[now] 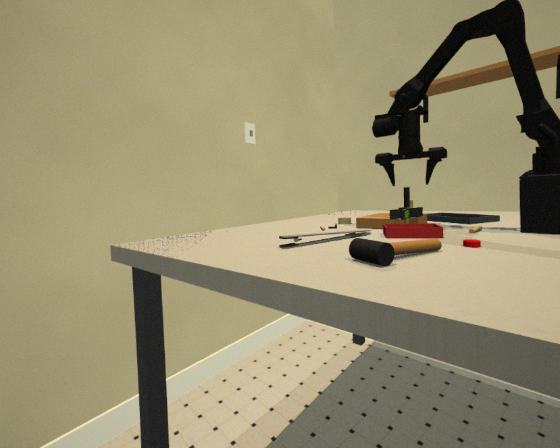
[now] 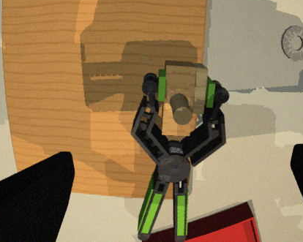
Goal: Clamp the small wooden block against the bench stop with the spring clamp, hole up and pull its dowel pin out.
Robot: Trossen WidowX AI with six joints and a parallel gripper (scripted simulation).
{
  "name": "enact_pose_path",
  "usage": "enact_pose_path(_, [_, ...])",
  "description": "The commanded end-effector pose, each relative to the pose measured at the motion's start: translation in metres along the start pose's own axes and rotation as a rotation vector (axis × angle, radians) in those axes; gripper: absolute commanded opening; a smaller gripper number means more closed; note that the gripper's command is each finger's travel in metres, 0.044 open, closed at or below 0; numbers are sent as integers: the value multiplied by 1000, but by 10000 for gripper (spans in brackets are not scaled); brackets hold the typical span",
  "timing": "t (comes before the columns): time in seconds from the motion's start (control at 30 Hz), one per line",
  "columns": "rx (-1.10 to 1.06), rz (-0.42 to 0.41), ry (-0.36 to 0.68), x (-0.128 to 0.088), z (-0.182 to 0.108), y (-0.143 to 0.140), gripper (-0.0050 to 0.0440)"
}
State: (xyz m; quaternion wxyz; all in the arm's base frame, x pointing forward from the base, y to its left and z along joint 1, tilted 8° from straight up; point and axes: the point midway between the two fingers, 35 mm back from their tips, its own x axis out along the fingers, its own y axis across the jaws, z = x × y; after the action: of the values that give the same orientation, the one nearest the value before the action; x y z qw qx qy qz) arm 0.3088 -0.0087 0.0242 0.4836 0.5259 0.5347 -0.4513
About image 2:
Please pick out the red shallow tray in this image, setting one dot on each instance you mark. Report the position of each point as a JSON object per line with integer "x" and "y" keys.
{"x": 236, "y": 224}

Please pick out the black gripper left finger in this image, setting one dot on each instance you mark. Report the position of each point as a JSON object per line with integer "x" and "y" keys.
{"x": 33, "y": 202}

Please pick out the light wooden board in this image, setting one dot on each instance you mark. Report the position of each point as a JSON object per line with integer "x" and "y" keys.
{"x": 73, "y": 73}

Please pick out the olive-brown cylinder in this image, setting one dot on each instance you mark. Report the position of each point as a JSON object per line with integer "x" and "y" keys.
{"x": 181, "y": 111}

